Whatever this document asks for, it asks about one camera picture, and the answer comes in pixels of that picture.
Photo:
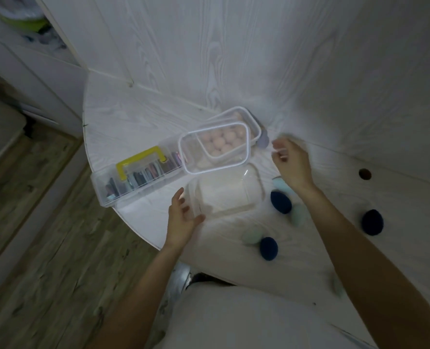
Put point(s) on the person's left forearm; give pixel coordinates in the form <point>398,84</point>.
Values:
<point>138,301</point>

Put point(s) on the pile of pink balls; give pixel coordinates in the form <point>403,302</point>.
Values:
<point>222,140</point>

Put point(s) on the person's right forearm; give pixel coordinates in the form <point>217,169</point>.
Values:
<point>367,265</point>

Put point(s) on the clear organizer box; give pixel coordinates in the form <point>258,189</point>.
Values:
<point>135,178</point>

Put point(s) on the clear lid with white rim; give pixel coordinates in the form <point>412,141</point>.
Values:
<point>207,156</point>

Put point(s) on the grey upholstered furniture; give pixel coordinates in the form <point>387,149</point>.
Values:
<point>0,134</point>

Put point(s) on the clear plastic container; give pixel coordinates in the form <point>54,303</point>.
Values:
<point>226,194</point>

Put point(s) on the person's left hand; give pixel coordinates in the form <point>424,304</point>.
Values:
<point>180,223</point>

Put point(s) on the person's white clothing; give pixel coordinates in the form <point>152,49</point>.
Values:
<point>258,316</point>

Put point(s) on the person's right fingers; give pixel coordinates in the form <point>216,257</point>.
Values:
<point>279,150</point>

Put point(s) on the dark blue makeup sponge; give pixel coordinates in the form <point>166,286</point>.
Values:
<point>281,202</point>
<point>372,222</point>
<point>268,248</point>

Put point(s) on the white and green bowl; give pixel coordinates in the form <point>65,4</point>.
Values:
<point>20,12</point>

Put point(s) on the person's right hand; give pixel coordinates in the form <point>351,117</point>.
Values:
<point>295,165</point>

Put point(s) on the light teal makeup sponge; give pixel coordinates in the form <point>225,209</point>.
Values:
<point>297,214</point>
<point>337,284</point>
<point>283,184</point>
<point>252,236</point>

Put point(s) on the person's left thumb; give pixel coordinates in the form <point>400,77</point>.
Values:
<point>196,220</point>

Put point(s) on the clear container with white rim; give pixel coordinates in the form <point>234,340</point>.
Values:
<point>249,121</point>

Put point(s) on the grey purple makeup sponge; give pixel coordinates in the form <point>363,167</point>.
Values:
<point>264,140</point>

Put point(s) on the white shelf cabinet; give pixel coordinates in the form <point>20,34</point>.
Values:
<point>29,58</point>

